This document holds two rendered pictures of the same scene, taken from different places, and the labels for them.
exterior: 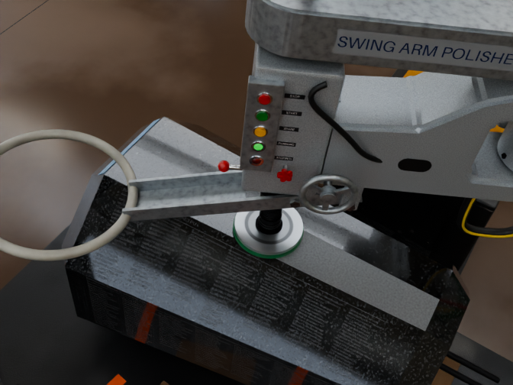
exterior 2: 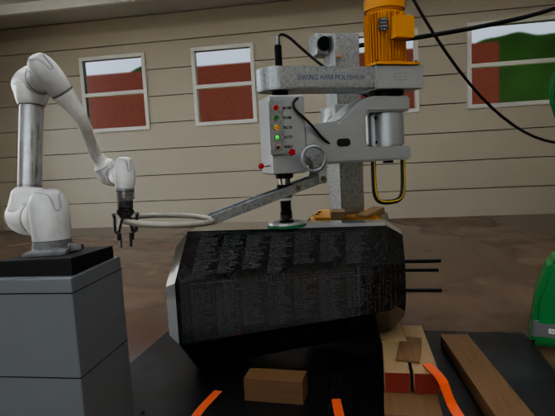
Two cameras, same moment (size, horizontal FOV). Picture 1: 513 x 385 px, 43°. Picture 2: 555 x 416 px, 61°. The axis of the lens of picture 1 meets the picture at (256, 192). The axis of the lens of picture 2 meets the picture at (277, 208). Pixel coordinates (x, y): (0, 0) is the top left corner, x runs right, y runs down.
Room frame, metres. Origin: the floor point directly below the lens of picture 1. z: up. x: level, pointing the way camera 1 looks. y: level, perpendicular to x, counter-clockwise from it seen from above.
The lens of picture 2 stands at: (-1.35, 0.61, 1.21)
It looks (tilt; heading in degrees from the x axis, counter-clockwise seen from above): 6 degrees down; 346
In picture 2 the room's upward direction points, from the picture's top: 3 degrees counter-clockwise
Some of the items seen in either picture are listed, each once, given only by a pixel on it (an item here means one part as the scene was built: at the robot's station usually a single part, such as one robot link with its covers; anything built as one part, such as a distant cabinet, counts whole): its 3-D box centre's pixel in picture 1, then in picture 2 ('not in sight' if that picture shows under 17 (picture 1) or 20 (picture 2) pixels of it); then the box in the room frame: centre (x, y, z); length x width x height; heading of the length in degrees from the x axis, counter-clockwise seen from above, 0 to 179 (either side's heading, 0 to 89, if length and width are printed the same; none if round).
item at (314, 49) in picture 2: not in sight; (320, 45); (1.98, -0.57, 2.00); 0.20 x 0.18 x 0.15; 154
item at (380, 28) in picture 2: not in sight; (386, 33); (1.24, -0.71, 1.90); 0.31 x 0.28 x 0.40; 3
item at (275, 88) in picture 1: (260, 127); (276, 127); (1.10, 0.01, 1.37); 0.08 x 0.03 x 0.28; 93
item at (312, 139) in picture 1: (319, 115); (296, 137); (1.22, -0.13, 1.32); 0.36 x 0.22 x 0.45; 93
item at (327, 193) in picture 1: (327, 184); (310, 158); (1.11, -0.18, 1.20); 0.15 x 0.10 x 0.15; 93
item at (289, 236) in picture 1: (269, 225); (286, 222); (1.22, -0.05, 0.84); 0.21 x 0.21 x 0.01
